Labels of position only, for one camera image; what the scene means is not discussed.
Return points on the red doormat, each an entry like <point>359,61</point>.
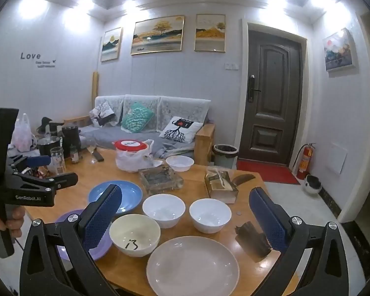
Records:
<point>268,172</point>

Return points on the golden tissue box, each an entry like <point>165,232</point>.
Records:
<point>220,186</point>

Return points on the steel pot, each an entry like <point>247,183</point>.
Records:
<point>47,146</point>

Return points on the teal patterned pillow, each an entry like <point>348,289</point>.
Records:
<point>137,118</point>

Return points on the dark brown door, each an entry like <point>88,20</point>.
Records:
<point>274,98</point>

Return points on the large white plate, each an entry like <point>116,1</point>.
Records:
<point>192,268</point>

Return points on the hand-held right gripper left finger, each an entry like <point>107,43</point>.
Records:
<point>101,219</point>

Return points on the cream bowl with black mark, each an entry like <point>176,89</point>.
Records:
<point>141,231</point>

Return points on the blue plate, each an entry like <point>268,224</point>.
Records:
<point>129,197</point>

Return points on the purple plate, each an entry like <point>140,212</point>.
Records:
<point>100,252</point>

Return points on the drinking glass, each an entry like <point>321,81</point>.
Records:
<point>58,160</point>

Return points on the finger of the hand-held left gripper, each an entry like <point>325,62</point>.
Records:
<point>64,179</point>
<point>38,160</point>

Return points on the grey trash bin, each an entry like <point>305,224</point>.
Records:
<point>224,157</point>

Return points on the white disposable bowl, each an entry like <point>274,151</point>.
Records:
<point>179,163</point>

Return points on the white light switch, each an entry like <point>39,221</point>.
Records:
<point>231,66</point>

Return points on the red-lid plastic container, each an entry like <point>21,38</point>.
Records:
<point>129,146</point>

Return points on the black kettle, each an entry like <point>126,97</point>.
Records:
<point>71,138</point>

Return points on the dark wooden comb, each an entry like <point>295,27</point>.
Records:
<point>243,180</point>

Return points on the wide golden tree painting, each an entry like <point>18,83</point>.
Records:
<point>157,35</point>

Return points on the grey tree print pillow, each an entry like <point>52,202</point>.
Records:
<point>101,114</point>

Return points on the small mountain painting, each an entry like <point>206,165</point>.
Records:
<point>111,44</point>

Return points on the grey sofa with wooden arms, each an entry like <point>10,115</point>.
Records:
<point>111,135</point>

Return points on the white ceramic bowl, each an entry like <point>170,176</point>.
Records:
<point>163,209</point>
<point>209,215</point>

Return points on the pink plastic bag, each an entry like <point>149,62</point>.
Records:
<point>23,135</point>

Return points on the wooden board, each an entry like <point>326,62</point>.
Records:
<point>95,91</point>

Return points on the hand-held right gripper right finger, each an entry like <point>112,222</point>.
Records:
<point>269,222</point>

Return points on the glass ashtray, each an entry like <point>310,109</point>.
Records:
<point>160,180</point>

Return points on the dark foil packet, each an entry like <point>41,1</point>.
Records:
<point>252,240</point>

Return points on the golden hill painting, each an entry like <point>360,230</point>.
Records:
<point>209,32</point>

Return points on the colourful canvas painting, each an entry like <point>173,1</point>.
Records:
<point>339,51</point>

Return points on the black appliance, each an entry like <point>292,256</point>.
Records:
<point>49,125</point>

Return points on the person's left hand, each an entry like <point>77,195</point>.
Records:
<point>15,220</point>

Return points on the red fire extinguisher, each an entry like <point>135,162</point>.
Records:
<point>305,162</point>

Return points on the white pillow with black tree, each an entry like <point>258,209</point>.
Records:
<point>180,129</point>

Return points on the small spice jar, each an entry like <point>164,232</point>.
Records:
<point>74,155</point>

